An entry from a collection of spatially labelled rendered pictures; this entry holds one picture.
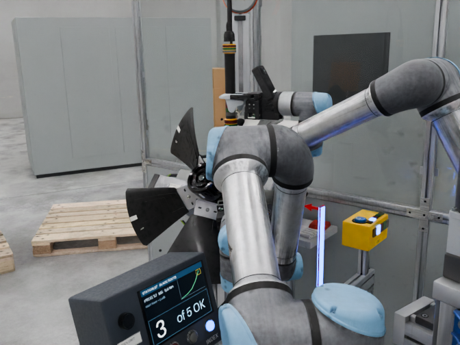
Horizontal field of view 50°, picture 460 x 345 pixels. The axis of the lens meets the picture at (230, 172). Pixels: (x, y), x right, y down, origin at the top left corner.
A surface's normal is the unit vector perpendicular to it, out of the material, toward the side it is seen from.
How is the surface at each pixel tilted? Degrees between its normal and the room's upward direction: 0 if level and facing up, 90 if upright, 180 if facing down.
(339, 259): 90
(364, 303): 7
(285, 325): 39
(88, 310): 90
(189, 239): 52
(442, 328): 90
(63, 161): 90
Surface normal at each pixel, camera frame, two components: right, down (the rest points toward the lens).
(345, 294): 0.11, -0.97
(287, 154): 0.32, 0.16
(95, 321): -0.63, 0.21
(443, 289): -0.79, 0.17
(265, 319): 0.04, -0.67
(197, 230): 0.21, -0.41
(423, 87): 0.08, 0.26
